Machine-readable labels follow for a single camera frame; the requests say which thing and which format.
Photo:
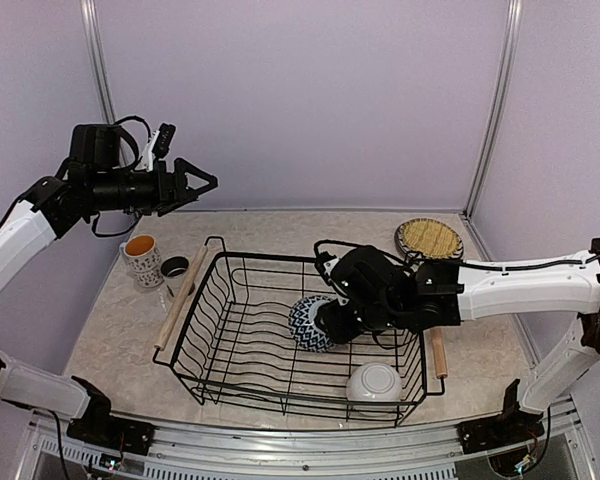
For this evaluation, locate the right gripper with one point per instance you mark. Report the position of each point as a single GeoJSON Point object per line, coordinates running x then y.
{"type": "Point", "coordinates": [337, 330]}

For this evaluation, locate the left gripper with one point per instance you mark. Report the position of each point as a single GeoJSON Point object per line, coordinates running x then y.
{"type": "Point", "coordinates": [165, 200]}

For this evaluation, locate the blue white patterned bowl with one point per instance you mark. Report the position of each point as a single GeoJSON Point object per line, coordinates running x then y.
{"type": "Point", "coordinates": [302, 323]}

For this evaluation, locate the plain white bowl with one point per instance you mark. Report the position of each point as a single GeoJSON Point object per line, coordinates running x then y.
{"type": "Point", "coordinates": [374, 382]}

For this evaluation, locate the white floral patterned mug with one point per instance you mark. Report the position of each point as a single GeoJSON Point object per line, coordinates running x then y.
{"type": "Point", "coordinates": [143, 259]}

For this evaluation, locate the white brown ceramic cup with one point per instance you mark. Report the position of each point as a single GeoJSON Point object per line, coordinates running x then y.
{"type": "Point", "coordinates": [173, 271]}

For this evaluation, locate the black white striped plate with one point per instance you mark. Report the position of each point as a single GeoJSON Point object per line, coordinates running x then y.
{"type": "Point", "coordinates": [405, 250]}

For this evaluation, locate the yellow woven bamboo tray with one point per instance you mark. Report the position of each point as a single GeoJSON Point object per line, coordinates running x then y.
{"type": "Point", "coordinates": [430, 239]}

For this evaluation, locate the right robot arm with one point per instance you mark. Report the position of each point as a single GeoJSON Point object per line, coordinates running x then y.
{"type": "Point", "coordinates": [375, 293]}

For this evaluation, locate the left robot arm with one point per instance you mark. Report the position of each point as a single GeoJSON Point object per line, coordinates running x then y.
{"type": "Point", "coordinates": [105, 171]}

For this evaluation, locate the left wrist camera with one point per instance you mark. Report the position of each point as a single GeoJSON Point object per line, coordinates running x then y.
{"type": "Point", "coordinates": [157, 147]}

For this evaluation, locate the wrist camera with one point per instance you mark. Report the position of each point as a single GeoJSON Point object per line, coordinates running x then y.
{"type": "Point", "coordinates": [157, 147]}
{"type": "Point", "coordinates": [324, 264]}

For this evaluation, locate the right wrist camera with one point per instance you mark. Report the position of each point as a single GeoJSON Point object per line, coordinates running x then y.
{"type": "Point", "coordinates": [324, 264]}

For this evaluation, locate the black wire dish rack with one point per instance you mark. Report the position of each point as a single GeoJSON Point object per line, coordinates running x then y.
{"type": "Point", "coordinates": [235, 348]}

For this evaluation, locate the right wooden rack handle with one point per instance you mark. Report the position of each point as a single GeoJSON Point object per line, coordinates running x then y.
{"type": "Point", "coordinates": [439, 353]}

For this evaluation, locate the wooden rack handle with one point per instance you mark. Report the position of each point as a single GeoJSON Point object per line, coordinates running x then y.
{"type": "Point", "coordinates": [180, 298]}
{"type": "Point", "coordinates": [439, 353]}

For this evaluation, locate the left wooden rack handle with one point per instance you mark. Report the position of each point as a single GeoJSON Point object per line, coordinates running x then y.
{"type": "Point", "coordinates": [180, 298]}

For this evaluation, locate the aluminium front rail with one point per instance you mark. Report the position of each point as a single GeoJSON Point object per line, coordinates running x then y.
{"type": "Point", "coordinates": [236, 440]}

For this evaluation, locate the left aluminium corner post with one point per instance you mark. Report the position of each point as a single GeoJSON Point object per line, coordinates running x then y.
{"type": "Point", "coordinates": [88, 9]}

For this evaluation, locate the aluminium corner post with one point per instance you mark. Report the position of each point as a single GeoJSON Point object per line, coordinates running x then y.
{"type": "Point", "coordinates": [88, 9]}
{"type": "Point", "coordinates": [497, 106]}

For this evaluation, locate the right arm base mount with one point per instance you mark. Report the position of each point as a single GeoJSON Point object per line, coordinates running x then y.
{"type": "Point", "coordinates": [498, 431]}

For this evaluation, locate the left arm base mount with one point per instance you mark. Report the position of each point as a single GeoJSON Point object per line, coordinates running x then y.
{"type": "Point", "coordinates": [115, 433]}

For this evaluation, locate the right aluminium corner post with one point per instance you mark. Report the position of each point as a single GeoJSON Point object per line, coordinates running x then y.
{"type": "Point", "coordinates": [497, 106]}

